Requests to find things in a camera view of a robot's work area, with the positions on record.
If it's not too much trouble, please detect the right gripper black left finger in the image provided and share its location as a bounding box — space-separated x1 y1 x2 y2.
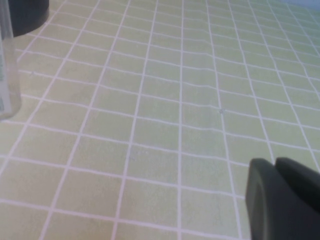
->
244 157 320 240

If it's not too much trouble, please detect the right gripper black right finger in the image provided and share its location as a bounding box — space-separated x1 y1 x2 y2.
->
274 156 320 215

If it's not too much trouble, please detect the clear spray bottle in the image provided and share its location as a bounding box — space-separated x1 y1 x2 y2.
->
0 0 22 121

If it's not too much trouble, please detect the black mesh wastebasket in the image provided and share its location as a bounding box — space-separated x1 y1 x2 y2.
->
8 0 50 37

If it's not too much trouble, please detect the green checked tablecloth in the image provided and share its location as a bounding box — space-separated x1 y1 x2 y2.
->
0 0 320 240

